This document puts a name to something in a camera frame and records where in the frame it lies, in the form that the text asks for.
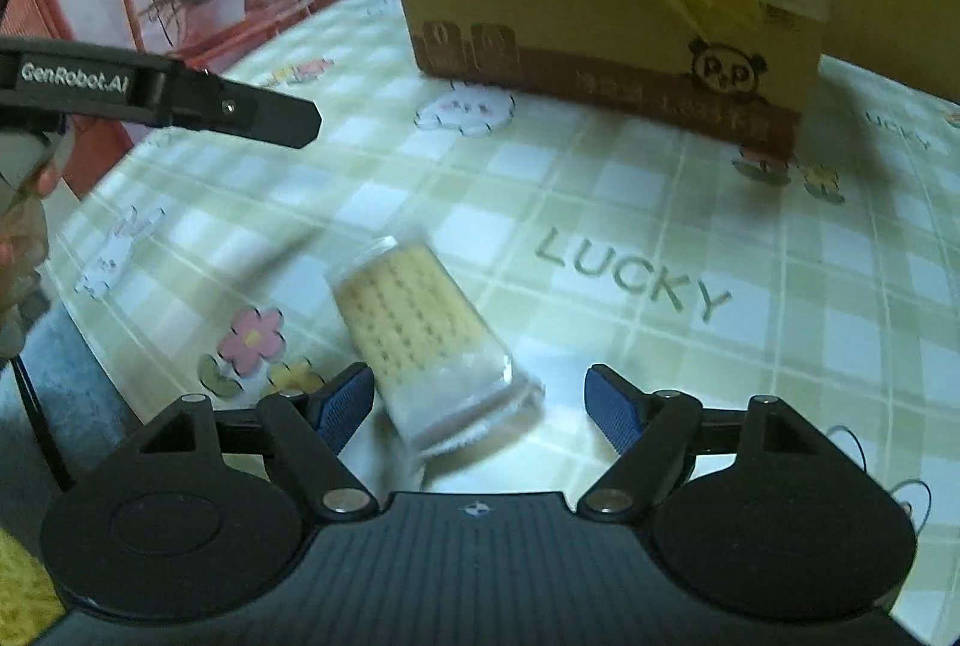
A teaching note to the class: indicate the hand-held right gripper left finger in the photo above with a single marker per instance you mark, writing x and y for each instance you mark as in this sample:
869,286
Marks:
345,402

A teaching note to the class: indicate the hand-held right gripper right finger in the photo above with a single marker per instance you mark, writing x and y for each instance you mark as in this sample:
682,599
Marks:
615,402

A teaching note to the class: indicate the clear cracker packet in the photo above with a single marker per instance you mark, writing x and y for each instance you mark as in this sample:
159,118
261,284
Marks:
424,331

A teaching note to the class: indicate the cardboard box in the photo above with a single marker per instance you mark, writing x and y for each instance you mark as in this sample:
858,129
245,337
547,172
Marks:
615,46

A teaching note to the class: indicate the person's left hand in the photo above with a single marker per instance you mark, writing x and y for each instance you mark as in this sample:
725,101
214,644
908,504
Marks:
22,256

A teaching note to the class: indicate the green checkered tablecloth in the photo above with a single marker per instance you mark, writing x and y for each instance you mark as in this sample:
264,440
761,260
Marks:
600,203

